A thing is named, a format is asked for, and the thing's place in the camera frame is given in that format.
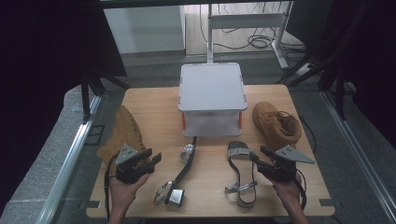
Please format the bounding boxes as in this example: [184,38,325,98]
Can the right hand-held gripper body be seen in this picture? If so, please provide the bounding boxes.
[257,144,316,183]

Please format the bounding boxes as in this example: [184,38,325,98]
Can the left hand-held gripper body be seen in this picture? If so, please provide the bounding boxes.
[115,143,153,185]

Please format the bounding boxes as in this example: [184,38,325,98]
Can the tan suede boot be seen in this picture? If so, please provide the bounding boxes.
[96,105,153,169]
[251,101,303,153]

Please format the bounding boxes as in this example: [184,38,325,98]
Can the black silver-strap sandal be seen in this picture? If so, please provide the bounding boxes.
[224,140,259,209]
[153,135,199,209]

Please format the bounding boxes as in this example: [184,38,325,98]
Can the white shoe rack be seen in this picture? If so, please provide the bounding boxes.
[177,63,248,138]

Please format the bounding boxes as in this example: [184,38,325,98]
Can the person's right hand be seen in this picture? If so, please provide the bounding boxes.
[272,174,303,206]

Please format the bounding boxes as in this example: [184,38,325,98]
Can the person's left hand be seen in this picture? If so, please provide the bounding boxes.
[109,173,150,213]

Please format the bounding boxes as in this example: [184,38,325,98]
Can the black tripod stand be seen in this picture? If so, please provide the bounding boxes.
[80,69,132,123]

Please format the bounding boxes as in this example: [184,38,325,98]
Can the white power strip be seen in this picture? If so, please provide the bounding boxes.
[295,63,313,77]

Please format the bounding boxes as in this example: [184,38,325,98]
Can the black metal stand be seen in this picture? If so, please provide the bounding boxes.
[276,3,358,120]

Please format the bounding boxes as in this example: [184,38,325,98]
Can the grey speckled ledge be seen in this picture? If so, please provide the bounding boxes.
[0,85,94,224]

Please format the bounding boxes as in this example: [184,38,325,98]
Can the white cabinet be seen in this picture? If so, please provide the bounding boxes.
[103,5,187,54]

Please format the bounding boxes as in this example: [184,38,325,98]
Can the black curtain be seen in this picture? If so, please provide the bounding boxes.
[0,0,128,216]
[320,0,396,148]

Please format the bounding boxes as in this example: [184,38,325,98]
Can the right hand-held gripper cable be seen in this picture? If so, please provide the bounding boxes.
[293,167,308,210]

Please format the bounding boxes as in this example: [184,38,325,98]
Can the hand-held gripper cable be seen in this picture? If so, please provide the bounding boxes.
[104,161,120,224]
[293,167,308,210]

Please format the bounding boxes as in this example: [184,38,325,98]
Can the left hand-held gripper cable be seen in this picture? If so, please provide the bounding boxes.
[104,161,120,224]

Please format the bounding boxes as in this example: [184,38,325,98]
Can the aluminium rail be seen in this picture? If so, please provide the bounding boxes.
[35,94,104,224]
[320,91,396,216]

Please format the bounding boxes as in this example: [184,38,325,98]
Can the black floor cables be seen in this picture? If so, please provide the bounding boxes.
[199,1,307,62]

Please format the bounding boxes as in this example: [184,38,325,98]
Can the white desk frame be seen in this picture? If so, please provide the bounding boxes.
[206,1,293,70]

